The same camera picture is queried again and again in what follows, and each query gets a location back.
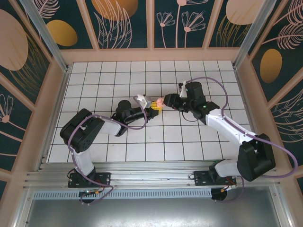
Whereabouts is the grey metal sheet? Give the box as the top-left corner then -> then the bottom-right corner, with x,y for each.
14,186 -> 292,227

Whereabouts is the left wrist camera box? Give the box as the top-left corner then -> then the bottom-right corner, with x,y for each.
136,94 -> 152,109

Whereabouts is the aluminium side rail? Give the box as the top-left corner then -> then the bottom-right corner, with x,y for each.
35,67 -> 71,172
233,67 -> 269,167

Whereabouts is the aluminium mounting rail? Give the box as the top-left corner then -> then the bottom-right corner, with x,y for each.
23,159 -> 282,190

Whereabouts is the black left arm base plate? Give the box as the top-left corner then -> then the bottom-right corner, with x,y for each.
68,172 -> 112,189

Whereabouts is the grey slotted cable duct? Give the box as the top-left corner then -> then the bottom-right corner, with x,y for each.
32,189 -> 213,200

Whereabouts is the aluminium frame post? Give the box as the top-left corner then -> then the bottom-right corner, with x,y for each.
233,0 -> 284,69
20,0 -> 71,73

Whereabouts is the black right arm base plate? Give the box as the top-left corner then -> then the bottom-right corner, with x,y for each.
193,170 -> 237,187

